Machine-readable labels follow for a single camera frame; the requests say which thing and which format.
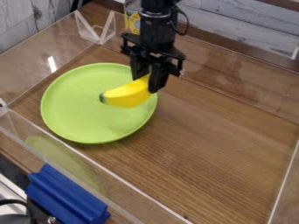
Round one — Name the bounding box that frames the yellow labelled tin can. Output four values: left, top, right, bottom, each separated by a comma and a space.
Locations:
124, 0, 141, 35

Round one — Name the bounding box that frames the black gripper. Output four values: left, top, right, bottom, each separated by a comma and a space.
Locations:
121, 11, 185, 94

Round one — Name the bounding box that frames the yellow toy banana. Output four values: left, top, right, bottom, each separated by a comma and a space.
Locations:
98, 75, 152, 108

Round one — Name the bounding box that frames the clear acrylic enclosure wall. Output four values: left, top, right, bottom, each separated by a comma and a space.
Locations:
0, 99, 193, 224

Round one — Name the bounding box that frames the clear acrylic corner bracket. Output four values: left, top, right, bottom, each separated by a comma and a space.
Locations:
74, 10, 117, 46

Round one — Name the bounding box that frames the blue plastic clamp block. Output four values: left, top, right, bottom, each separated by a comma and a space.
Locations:
25, 164, 110, 224

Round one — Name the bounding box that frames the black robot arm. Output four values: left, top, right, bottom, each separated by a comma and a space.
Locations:
121, 0, 186, 94

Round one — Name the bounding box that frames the green round plate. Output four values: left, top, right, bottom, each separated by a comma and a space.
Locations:
40, 63, 157, 144

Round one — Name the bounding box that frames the black cable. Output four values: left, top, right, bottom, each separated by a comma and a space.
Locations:
0, 198, 36, 218

